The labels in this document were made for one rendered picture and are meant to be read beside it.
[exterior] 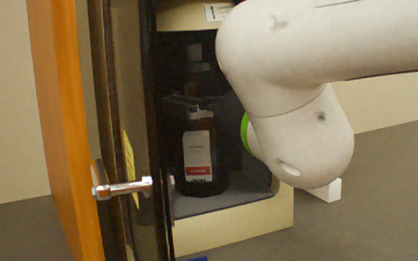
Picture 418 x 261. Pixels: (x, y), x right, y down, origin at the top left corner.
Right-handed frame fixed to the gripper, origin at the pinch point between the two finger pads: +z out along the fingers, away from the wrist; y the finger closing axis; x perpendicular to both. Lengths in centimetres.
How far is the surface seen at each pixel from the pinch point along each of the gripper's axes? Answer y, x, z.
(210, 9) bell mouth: -0.2, -15.0, -7.5
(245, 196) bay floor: -4.9, 18.2, -7.7
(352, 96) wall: -63, 15, 34
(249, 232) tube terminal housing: -4.5, 24.6, -9.6
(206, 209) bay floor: 3.2, 18.2, -8.9
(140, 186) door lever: 21.3, -0.3, -37.8
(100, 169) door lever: 24.2, -1.0, -32.7
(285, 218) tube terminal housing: -12.1, 23.7, -9.6
